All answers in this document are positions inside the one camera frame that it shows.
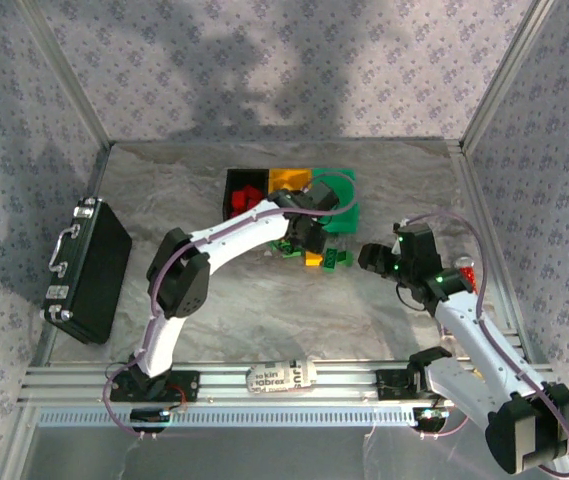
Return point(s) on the red glitter tube silver cap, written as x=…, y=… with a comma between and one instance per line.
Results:
x=466, y=272

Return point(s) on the black controller board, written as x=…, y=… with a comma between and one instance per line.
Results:
x=429, y=416
x=150, y=417

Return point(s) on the yellow lego brick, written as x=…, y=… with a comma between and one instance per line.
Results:
x=314, y=259

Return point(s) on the aluminium front rail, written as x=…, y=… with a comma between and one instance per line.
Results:
x=344, y=385

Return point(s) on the printed paper label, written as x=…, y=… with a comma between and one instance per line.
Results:
x=281, y=377

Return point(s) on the aluminium frame post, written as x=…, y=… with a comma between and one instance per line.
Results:
x=505, y=75
x=66, y=75

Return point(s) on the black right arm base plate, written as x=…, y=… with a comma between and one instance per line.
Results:
x=389, y=385

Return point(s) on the green lego brick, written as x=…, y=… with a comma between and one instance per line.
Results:
x=278, y=246
x=292, y=252
x=331, y=259
x=345, y=258

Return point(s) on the red lego brick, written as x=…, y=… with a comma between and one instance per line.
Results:
x=238, y=201
x=253, y=195

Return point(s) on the green plastic container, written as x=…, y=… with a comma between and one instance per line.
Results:
x=349, y=220

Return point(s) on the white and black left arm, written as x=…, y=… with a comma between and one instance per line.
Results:
x=234, y=240

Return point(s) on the black plastic container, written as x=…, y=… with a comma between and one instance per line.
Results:
x=244, y=177

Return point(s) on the yellow plastic container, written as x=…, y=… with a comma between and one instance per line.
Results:
x=289, y=177

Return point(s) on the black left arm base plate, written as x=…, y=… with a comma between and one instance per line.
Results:
x=189, y=385

